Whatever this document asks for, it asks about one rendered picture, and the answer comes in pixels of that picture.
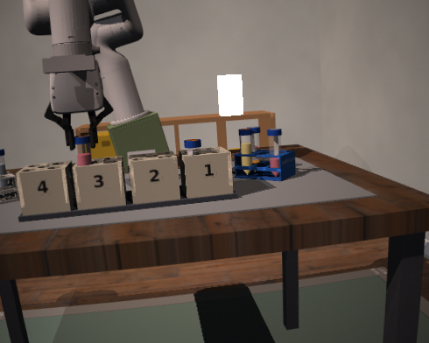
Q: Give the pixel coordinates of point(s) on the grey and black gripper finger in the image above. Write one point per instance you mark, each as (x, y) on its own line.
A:
(64, 123)
(95, 120)

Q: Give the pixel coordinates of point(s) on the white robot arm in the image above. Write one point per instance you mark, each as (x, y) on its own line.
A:
(72, 31)

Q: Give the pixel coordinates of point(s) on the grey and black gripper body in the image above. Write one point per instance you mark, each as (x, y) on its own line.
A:
(76, 92)

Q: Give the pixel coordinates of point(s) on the beige tube rack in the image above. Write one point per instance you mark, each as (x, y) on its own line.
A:
(11, 190)

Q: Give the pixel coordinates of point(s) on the beige bucket adapter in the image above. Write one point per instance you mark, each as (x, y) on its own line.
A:
(207, 174)
(154, 177)
(100, 184)
(46, 190)

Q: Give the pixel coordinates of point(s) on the blue tube rack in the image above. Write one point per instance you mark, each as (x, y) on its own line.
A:
(262, 170)

